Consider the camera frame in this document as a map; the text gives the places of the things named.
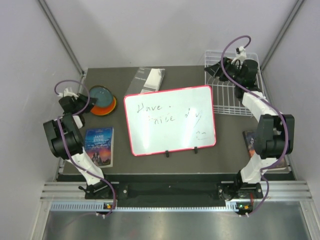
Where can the orange plate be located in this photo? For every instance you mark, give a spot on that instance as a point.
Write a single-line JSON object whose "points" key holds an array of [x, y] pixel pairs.
{"points": [[112, 105]]}

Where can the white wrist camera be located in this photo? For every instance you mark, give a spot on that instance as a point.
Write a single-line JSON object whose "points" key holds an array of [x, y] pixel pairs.
{"points": [[66, 92], [240, 55]]}

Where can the grey slotted cable duct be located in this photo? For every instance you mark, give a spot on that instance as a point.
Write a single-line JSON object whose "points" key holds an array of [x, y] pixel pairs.
{"points": [[104, 207]]}

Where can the lime green plate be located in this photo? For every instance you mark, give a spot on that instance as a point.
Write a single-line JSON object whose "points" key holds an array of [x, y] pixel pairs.
{"points": [[110, 113]]}

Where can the aluminium frame rail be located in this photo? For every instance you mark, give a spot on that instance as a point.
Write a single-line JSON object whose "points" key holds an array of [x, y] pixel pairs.
{"points": [[63, 191]]}

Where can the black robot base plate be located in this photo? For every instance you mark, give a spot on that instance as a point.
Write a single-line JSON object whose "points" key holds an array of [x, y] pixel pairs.
{"points": [[214, 190]]}

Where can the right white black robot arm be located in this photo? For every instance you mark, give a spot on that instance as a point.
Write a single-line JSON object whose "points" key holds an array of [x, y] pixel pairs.
{"points": [[274, 136]]}

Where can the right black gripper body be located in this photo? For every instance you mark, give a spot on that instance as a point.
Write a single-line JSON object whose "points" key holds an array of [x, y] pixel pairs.
{"points": [[230, 70]]}

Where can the red framed whiteboard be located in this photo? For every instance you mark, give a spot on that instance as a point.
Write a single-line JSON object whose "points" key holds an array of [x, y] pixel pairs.
{"points": [[170, 120]]}

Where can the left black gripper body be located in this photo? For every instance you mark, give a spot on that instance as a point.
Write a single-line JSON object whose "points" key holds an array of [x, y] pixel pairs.
{"points": [[81, 103]]}

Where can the Tale of Two Cities book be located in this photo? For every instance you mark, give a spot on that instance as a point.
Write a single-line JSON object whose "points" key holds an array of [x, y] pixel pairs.
{"points": [[249, 138]]}

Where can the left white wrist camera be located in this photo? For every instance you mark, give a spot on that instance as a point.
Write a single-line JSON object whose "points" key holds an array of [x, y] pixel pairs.
{"points": [[66, 92]]}

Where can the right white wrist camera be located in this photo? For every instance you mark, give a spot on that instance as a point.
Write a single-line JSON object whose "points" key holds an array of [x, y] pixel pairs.
{"points": [[240, 55]]}

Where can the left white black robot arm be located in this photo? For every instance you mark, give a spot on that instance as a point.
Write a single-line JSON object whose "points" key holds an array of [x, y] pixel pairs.
{"points": [[65, 141]]}

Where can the Jane Eyre book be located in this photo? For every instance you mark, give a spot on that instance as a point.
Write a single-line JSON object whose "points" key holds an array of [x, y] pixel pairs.
{"points": [[99, 145]]}

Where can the white wire dish rack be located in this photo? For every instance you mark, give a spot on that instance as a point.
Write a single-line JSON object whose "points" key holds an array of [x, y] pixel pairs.
{"points": [[224, 100]]}

